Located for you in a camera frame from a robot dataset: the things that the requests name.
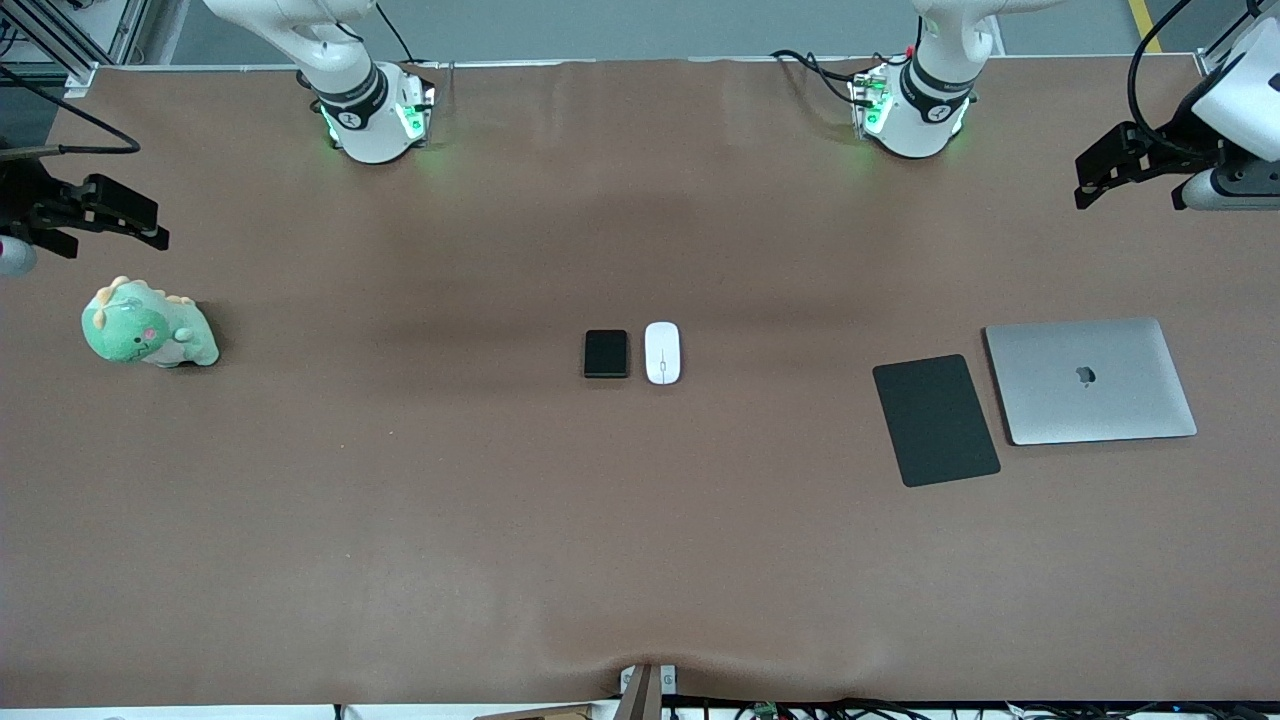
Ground white computer mouse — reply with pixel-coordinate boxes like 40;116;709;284
644;321;682;386

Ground small black phone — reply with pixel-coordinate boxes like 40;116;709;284
584;329;630;379

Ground black mouse pad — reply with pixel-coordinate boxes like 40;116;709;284
872;354;1002;489

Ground green dinosaur plush toy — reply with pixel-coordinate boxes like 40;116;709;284
81;276;220;369

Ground yellow floor tape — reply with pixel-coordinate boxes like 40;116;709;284
1128;0;1167;54

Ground silver closed laptop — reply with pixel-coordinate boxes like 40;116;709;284
984;318;1198;447

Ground brown table cover sheet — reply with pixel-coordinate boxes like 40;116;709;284
0;55;1280;707

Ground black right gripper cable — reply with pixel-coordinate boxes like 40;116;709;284
0;65;141;157

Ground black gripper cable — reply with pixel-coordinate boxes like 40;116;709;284
0;65;141;157
1128;0;1263;151

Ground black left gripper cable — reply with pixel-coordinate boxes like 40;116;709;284
1128;0;1263;151

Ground black left arm base cables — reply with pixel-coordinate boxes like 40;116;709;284
770;48;873;107

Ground black right arm base cable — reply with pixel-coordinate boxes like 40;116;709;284
375;0;417;64

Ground grey metal table bracket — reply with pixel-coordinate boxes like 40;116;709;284
618;663;678;720

